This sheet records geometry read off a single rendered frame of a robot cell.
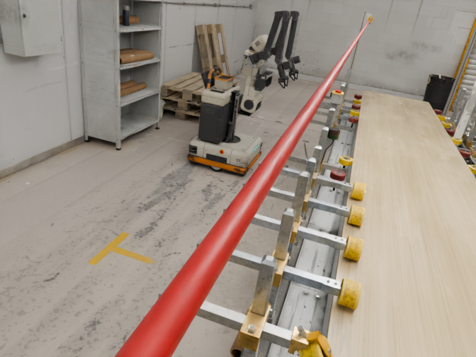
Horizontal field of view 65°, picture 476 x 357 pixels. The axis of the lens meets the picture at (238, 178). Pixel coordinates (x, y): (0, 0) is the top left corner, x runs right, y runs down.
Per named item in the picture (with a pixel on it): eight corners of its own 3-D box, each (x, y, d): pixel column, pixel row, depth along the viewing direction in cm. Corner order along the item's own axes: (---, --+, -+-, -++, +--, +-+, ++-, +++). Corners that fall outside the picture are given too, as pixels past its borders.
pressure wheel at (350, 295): (340, 282, 119) (335, 307, 114) (345, 273, 112) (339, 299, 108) (359, 288, 117) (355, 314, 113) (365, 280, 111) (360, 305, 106)
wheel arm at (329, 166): (275, 159, 237) (277, 152, 235) (277, 156, 240) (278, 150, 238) (345, 175, 227) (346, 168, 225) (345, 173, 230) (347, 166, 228)
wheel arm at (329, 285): (195, 251, 123) (196, 242, 121) (200, 246, 126) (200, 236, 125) (349, 300, 111) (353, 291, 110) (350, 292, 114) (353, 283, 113)
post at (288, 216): (258, 327, 132) (282, 211, 111) (261, 320, 135) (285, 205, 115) (268, 330, 132) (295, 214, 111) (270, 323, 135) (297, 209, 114)
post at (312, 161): (287, 252, 176) (307, 159, 156) (288, 248, 179) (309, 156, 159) (294, 254, 176) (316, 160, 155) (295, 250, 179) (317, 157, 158)
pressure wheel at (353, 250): (349, 235, 131) (347, 235, 139) (343, 257, 131) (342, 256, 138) (366, 240, 130) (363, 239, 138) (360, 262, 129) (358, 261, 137)
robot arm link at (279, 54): (285, 11, 329) (282, 11, 319) (292, 12, 328) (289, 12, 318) (276, 61, 347) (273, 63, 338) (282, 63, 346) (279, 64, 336)
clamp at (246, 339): (234, 344, 93) (237, 330, 91) (250, 307, 105) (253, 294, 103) (258, 353, 92) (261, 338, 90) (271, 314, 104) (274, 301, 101)
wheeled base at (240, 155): (185, 161, 402) (187, 139, 391) (208, 144, 457) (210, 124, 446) (245, 176, 386) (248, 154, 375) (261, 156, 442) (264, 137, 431)
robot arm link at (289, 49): (294, 11, 366) (292, 11, 357) (300, 12, 365) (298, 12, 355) (286, 57, 385) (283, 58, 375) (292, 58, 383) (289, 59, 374)
